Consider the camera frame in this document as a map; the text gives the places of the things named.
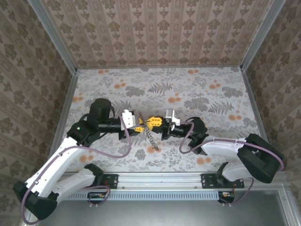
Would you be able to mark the aluminium frame post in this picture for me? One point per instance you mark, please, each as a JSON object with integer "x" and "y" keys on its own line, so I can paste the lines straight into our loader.
{"x": 54, "y": 35}
{"x": 261, "y": 35}

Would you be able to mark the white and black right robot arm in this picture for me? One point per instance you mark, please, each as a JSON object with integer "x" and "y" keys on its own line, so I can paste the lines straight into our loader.
{"x": 223, "y": 147}

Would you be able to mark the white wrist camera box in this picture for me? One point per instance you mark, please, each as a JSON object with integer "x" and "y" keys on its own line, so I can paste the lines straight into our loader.
{"x": 129, "y": 120}
{"x": 172, "y": 118}

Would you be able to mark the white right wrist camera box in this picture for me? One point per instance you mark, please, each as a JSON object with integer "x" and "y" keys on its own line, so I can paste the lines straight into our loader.
{"x": 172, "y": 118}

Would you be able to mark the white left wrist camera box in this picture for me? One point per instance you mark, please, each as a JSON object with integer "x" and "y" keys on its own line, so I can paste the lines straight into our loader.
{"x": 129, "y": 120}

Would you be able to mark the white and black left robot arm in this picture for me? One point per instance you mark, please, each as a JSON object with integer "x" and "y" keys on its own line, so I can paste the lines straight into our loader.
{"x": 54, "y": 164}

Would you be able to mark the aluminium table side rail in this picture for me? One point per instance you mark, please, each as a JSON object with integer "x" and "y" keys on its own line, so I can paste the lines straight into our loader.
{"x": 69, "y": 94}
{"x": 255, "y": 106}

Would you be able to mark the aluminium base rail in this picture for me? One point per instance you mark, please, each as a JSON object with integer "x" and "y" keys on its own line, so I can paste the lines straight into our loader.
{"x": 160, "y": 180}

